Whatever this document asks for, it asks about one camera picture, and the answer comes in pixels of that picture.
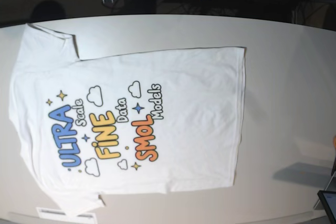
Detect white paper label strip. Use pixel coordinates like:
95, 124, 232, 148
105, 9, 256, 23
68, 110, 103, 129
36, 207, 98, 223

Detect white printed T-shirt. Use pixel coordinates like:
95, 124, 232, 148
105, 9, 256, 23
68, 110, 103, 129
9, 25, 245, 216

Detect orange object at edge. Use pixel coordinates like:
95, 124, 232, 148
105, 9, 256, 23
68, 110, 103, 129
333, 136, 336, 149

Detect dark tablet screen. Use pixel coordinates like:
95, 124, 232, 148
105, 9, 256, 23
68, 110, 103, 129
318, 190, 336, 224

